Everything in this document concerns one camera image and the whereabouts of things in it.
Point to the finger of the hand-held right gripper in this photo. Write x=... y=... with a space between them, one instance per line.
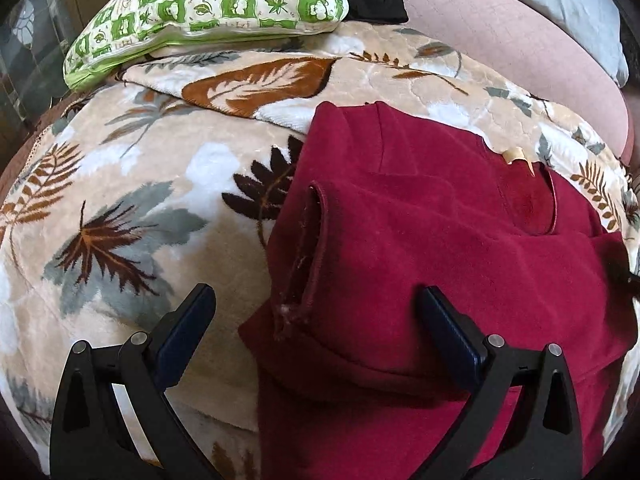
x=631 y=274

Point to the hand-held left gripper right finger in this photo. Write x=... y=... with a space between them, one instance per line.
x=451 y=336

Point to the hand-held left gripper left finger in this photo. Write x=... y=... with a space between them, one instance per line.
x=181 y=334

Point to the dark red fleece sweater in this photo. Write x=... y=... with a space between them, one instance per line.
x=425 y=260

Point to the beige leaf-print blanket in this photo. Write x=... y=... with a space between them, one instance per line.
x=150 y=220

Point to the light blue pillow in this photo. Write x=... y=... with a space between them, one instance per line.
x=585 y=5

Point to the green checkered pillow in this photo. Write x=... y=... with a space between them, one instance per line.
x=210 y=7

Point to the wooden glass-front cabinet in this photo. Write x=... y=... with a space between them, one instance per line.
x=40 y=35

